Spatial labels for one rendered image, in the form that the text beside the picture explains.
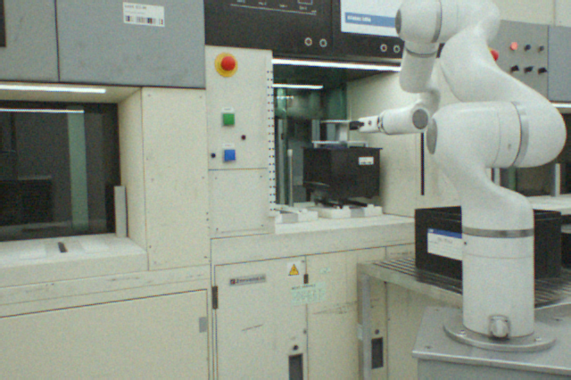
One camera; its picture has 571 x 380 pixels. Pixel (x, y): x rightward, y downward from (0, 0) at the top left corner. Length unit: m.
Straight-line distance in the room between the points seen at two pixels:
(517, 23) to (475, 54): 1.03
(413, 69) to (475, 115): 0.58
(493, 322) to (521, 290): 0.07
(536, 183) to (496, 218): 1.94
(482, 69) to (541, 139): 0.19
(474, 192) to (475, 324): 0.24
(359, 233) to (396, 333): 0.37
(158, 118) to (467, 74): 0.77
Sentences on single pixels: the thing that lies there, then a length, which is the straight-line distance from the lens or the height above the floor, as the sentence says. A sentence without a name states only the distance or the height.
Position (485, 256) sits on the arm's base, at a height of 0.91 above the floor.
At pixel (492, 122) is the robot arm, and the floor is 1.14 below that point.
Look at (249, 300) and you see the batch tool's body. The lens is 1.55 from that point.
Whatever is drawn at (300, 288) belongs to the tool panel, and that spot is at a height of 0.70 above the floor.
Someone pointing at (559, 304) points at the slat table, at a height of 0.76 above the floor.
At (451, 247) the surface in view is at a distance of 1.48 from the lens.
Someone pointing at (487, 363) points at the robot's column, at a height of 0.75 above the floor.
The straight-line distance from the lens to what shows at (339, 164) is 1.87.
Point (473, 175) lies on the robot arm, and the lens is 0.96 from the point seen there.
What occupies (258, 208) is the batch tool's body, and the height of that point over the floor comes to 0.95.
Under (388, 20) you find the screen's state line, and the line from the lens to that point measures 1.79.
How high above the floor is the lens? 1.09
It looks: 3 degrees down
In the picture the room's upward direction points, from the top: 1 degrees counter-clockwise
